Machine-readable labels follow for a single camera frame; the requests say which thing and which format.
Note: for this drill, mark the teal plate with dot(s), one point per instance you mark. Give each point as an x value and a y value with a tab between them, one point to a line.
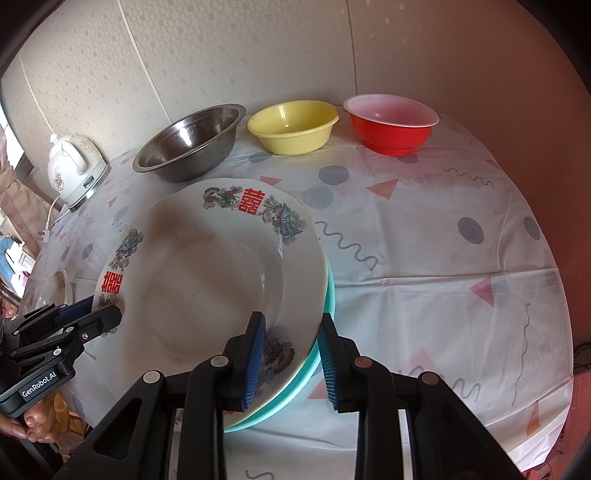
295	392

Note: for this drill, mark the stainless steel bowl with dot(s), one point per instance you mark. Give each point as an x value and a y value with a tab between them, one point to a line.
189	143

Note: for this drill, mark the person's left hand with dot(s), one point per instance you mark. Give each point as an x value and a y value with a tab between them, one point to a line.
39	424

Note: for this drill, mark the pink striped curtain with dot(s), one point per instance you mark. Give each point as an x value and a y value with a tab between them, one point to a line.
21	203

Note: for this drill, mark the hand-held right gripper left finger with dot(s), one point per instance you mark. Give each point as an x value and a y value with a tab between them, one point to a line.
253	364

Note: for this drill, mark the white plate with rose print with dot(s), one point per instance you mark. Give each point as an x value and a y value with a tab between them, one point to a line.
57	288

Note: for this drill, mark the white plate with bird print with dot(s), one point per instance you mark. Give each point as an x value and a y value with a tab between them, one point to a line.
194	277

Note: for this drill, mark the yellow plastic bowl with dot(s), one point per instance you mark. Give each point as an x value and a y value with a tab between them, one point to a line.
291	124

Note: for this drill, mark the blue padded object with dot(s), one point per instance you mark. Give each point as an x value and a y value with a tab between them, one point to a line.
9	251

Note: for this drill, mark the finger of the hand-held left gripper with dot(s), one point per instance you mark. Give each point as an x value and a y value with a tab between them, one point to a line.
76	310
99	321

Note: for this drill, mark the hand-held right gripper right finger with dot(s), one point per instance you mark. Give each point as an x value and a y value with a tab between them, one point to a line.
328	364

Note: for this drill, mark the white electric kettle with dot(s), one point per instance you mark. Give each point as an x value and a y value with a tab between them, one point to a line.
74	175

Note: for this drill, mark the red plastic bowl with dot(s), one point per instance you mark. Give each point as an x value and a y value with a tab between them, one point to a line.
392	129

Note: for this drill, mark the white printed tablecloth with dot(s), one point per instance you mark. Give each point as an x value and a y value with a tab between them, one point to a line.
438	258

